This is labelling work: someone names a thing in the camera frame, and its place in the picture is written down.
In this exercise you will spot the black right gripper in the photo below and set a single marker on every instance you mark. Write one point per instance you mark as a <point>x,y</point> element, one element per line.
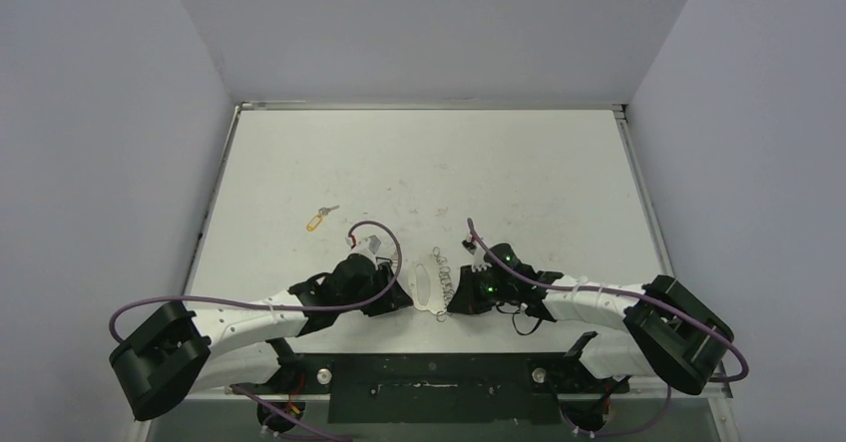
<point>471,286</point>

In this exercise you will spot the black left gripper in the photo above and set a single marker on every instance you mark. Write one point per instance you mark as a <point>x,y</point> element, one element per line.
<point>396,300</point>

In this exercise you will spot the silver carabiner keyring with rings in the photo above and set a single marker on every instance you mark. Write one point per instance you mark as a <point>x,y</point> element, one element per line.
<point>431,284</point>

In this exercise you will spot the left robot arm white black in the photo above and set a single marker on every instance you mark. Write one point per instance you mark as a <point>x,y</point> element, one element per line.
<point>178,350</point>

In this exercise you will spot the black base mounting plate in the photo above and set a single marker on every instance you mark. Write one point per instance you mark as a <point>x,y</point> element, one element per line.
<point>440,387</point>

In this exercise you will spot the yellow key tag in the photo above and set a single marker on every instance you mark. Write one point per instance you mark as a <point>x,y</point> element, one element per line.
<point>314,223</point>

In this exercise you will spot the silver key with ring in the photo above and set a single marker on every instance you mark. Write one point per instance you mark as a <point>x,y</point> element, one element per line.
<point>323,212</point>

